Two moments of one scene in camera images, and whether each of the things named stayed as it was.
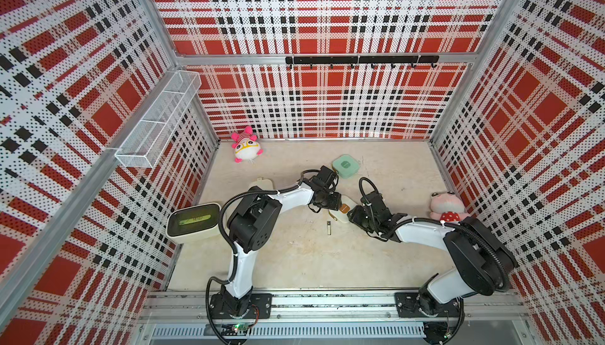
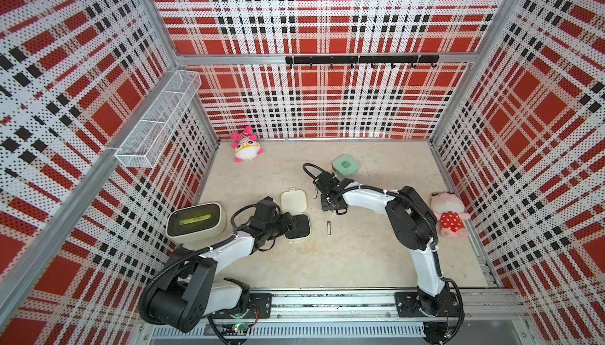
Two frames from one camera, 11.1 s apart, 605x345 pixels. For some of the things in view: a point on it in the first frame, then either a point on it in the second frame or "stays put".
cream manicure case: x=265 y=184 -> x=295 y=202
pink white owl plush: x=246 y=146 stays put
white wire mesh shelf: x=150 y=139 stays put
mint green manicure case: x=345 y=165 stays put
